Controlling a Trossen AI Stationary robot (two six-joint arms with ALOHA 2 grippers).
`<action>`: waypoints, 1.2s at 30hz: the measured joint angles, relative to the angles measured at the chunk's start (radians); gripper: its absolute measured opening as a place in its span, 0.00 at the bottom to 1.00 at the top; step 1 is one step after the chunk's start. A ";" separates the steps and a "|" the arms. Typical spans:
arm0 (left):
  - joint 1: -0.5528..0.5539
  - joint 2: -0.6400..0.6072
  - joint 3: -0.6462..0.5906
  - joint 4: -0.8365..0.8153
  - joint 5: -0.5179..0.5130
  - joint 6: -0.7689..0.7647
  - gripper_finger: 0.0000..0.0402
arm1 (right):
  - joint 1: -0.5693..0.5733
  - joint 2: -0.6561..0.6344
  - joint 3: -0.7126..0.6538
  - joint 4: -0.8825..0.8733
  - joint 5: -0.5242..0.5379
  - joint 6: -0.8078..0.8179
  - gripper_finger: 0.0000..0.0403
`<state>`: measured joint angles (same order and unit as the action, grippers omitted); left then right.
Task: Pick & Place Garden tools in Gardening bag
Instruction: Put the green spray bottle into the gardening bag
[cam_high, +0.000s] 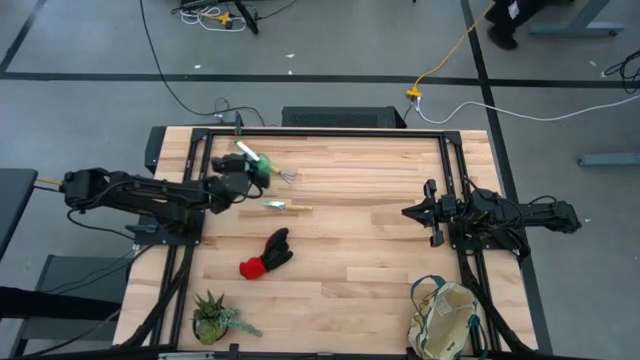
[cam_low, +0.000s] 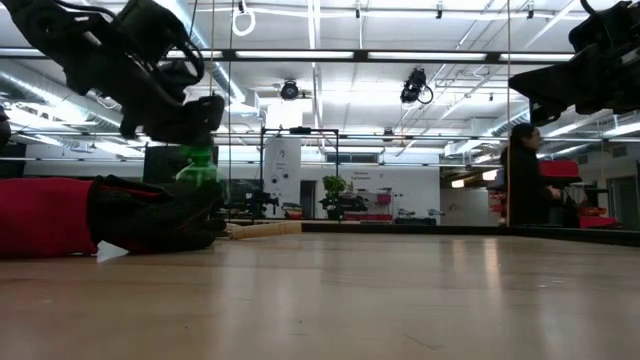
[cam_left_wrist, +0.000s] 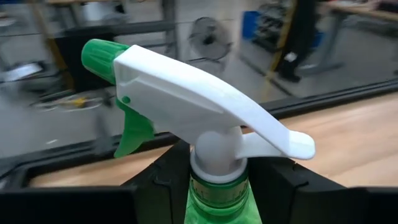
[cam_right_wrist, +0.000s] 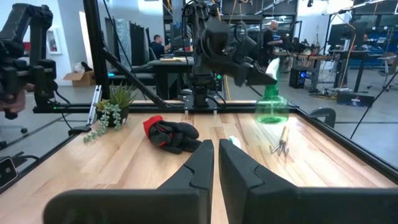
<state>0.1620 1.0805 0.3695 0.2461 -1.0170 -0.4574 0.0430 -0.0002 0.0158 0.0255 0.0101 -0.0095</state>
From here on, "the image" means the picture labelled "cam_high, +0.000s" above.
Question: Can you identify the black computer case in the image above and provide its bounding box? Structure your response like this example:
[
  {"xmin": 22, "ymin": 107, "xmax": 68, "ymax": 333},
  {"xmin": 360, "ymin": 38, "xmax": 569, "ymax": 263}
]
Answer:
[{"xmin": 281, "ymin": 105, "xmax": 407, "ymax": 129}]

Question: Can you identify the grey desk foot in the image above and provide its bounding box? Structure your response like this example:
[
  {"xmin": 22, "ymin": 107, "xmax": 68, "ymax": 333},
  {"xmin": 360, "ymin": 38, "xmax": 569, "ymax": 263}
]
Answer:
[{"xmin": 577, "ymin": 152, "xmax": 640, "ymax": 168}]

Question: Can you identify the white cable bundle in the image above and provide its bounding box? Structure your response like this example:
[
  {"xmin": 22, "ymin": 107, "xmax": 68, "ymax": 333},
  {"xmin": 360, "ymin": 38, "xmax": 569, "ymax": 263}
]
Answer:
[{"xmin": 178, "ymin": 5, "xmax": 249, "ymax": 34}]

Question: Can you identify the person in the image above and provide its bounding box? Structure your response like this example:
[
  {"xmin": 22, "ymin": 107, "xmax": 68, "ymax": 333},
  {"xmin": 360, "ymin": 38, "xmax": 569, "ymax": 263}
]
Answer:
[{"xmin": 483, "ymin": 0, "xmax": 547, "ymax": 51}]

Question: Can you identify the wooden-handled hand rake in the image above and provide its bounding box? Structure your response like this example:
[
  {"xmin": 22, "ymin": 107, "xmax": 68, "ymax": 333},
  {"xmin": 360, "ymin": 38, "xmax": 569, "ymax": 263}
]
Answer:
[{"xmin": 270, "ymin": 167, "xmax": 299, "ymax": 184}]

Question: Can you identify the black control box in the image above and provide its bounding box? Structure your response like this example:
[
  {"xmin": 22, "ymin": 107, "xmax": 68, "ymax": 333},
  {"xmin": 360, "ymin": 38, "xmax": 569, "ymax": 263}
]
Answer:
[{"xmin": 144, "ymin": 125, "xmax": 169, "ymax": 175}]

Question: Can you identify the white floor cable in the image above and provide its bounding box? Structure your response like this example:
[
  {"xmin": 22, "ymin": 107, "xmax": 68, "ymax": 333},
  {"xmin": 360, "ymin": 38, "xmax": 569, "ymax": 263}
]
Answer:
[{"xmin": 413, "ymin": 93, "xmax": 640, "ymax": 125}]

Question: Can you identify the yellow extension cable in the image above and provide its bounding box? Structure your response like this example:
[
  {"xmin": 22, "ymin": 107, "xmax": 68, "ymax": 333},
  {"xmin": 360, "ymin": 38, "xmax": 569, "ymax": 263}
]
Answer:
[{"xmin": 405, "ymin": 0, "xmax": 496, "ymax": 100}]

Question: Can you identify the black aluminium table frame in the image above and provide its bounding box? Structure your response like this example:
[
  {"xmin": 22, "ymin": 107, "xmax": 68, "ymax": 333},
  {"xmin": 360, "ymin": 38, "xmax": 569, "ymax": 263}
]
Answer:
[{"xmin": 119, "ymin": 127, "xmax": 539, "ymax": 360}]

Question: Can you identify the black cable sleeve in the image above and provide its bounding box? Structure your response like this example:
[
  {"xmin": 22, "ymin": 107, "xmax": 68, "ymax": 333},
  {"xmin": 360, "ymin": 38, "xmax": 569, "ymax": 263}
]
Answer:
[
  {"xmin": 457, "ymin": 249, "xmax": 536, "ymax": 356},
  {"xmin": 119, "ymin": 244, "xmax": 196, "ymax": 349}
]

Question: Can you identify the dark grey cart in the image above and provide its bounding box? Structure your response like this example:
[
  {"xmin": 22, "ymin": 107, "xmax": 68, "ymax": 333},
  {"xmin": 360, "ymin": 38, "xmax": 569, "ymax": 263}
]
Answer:
[{"xmin": 0, "ymin": 253, "xmax": 132, "ymax": 359}]

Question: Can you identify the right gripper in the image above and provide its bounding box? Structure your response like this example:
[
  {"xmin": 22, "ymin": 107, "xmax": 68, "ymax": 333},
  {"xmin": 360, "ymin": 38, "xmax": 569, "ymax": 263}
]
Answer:
[{"xmin": 401, "ymin": 179, "xmax": 458, "ymax": 247}]

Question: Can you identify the red and black gardening glove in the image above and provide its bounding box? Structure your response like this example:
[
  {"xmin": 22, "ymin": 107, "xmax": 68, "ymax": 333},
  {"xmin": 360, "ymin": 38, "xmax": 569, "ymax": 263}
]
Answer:
[{"xmin": 238, "ymin": 227, "xmax": 295, "ymax": 281}]

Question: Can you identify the black floor cable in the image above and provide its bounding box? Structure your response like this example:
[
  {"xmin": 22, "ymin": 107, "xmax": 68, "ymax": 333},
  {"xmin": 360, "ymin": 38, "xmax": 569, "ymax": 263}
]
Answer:
[{"xmin": 136, "ymin": 0, "xmax": 267, "ymax": 127}]

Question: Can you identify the black cable coil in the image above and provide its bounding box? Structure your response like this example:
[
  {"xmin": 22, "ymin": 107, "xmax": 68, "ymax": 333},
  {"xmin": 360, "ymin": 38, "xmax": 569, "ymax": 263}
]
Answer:
[{"xmin": 603, "ymin": 48, "xmax": 640, "ymax": 95}]

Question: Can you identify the desk with grey legs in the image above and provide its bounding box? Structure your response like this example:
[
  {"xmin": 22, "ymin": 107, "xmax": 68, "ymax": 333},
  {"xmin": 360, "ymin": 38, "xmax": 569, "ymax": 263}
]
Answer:
[{"xmin": 527, "ymin": 0, "xmax": 625, "ymax": 37}]

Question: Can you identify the potted succulent plant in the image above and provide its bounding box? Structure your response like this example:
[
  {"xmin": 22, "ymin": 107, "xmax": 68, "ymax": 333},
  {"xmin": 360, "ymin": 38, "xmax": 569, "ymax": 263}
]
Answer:
[{"xmin": 192, "ymin": 291, "xmax": 264, "ymax": 346}]

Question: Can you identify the wooden-handled garden trowel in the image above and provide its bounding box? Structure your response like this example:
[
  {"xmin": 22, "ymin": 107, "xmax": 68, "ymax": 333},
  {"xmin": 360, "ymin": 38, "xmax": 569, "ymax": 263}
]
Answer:
[{"xmin": 263, "ymin": 200, "xmax": 314, "ymax": 212}]

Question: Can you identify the black side table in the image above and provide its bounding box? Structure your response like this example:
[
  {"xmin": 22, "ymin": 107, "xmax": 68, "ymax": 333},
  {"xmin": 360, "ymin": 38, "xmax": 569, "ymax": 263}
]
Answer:
[{"xmin": 0, "ymin": 168, "xmax": 39, "ymax": 261}]

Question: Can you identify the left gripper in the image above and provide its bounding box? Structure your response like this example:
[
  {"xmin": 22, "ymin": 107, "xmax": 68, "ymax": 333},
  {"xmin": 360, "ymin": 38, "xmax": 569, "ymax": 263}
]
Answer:
[{"xmin": 211, "ymin": 153, "xmax": 272, "ymax": 201}]

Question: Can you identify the beige gardening bag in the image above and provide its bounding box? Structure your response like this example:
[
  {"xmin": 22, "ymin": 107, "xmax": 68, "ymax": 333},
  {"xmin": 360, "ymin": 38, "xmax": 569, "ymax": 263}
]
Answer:
[{"xmin": 407, "ymin": 274, "xmax": 490, "ymax": 360}]

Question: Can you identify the black stand leg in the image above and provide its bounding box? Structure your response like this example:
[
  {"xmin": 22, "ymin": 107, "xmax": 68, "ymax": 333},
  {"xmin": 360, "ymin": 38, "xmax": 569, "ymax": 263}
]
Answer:
[{"xmin": 233, "ymin": 0, "xmax": 261, "ymax": 35}]

